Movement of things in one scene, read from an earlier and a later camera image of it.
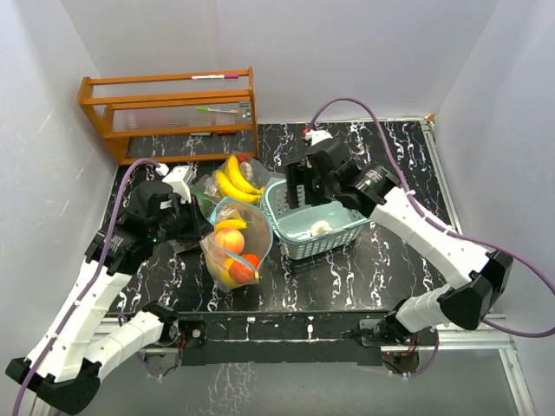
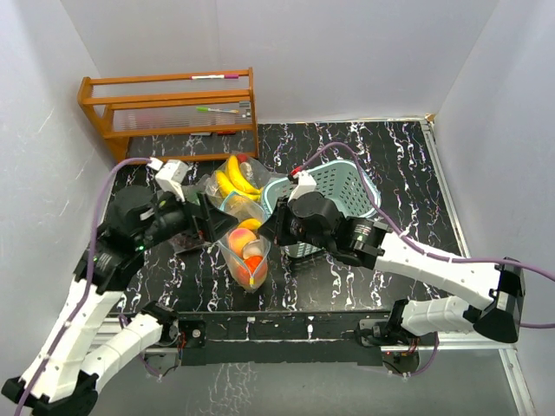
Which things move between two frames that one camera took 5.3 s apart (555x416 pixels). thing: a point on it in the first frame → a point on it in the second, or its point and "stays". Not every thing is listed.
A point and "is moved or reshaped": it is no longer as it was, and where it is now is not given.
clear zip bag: (236, 247) is moved or reshaped
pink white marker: (215, 76) stays
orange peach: (231, 239) is moved or reshaped
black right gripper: (301, 174) → (274, 228)
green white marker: (210, 109) stays
